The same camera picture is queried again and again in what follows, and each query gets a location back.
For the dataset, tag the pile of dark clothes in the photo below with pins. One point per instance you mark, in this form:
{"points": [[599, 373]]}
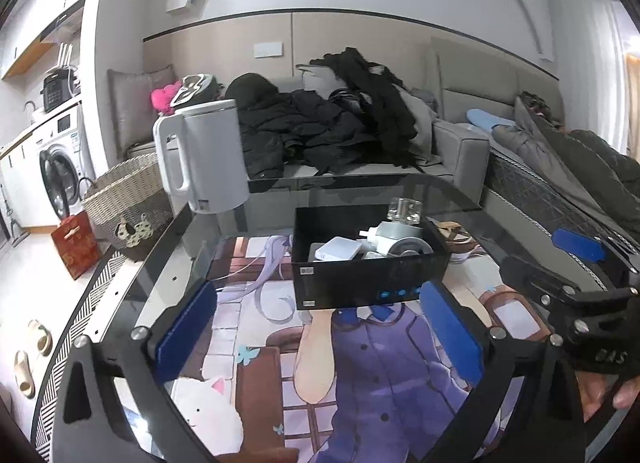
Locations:
{"points": [[350, 118]]}

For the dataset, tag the printed table mat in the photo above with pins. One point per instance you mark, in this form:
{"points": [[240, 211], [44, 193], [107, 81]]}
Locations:
{"points": [[380, 368]]}

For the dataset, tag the white washing machine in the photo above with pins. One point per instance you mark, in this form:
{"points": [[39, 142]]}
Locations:
{"points": [[62, 163]]}

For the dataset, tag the black quilted cushion edge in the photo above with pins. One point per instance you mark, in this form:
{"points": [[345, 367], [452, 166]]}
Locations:
{"points": [[530, 198]]}

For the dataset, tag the person's right hand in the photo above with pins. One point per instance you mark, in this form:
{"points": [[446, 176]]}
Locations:
{"points": [[595, 393]]}

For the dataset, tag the white electric kettle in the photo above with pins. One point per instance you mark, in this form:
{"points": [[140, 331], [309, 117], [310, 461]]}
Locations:
{"points": [[210, 158]]}

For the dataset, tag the beige slipper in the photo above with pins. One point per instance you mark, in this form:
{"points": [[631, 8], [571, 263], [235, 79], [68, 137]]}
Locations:
{"points": [[41, 335], [24, 373]]}

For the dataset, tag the grey sofa cushion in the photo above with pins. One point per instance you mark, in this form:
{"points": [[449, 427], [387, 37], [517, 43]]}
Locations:
{"points": [[132, 103]]}

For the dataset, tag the grey sofa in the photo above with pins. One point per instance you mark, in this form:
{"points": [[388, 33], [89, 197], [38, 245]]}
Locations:
{"points": [[460, 153]]}

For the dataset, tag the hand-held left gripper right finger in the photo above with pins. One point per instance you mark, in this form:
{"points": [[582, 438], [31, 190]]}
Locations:
{"points": [[452, 333]]}

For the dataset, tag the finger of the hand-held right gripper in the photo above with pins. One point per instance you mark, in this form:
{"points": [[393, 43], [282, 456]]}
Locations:
{"points": [[580, 244], [545, 288]]}

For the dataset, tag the pink plush toy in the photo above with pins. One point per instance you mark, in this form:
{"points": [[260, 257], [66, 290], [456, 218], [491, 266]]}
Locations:
{"points": [[165, 98]]}

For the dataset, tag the black cardboard box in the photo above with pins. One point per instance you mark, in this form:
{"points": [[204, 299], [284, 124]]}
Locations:
{"points": [[360, 283]]}

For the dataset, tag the black and white mask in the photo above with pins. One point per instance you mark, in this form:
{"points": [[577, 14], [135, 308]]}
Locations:
{"points": [[192, 89]]}

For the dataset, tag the grey round plug adapter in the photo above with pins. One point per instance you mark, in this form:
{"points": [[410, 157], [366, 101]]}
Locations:
{"points": [[407, 243]]}

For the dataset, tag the red gift bag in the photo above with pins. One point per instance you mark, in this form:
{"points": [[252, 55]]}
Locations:
{"points": [[75, 248]]}

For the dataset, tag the grey padded jacket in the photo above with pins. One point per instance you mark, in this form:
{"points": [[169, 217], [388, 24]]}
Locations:
{"points": [[565, 153]]}

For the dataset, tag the white cube charger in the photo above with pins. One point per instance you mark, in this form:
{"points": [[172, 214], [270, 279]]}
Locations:
{"points": [[342, 248]]}

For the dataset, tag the clear glass bottle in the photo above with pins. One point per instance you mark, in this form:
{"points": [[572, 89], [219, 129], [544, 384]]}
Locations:
{"points": [[406, 212]]}

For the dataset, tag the woven wicker basket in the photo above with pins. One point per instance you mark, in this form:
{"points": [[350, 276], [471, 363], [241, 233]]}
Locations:
{"points": [[125, 203]]}

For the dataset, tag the white wall socket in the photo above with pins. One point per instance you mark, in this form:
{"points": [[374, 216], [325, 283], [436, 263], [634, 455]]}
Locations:
{"points": [[268, 49]]}

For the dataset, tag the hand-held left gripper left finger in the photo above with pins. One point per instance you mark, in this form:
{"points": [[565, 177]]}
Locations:
{"points": [[187, 333]]}

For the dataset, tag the white curtain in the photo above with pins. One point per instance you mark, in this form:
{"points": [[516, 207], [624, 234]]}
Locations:
{"points": [[585, 53]]}

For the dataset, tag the black rice cooker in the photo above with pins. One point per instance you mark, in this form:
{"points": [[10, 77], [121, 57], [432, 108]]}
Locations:
{"points": [[57, 90]]}

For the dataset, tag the wall cabinet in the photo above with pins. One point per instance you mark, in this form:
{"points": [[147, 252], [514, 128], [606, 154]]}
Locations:
{"points": [[35, 38]]}

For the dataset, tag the white round plug-in device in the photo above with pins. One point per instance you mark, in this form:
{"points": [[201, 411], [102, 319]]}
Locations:
{"points": [[370, 237]]}

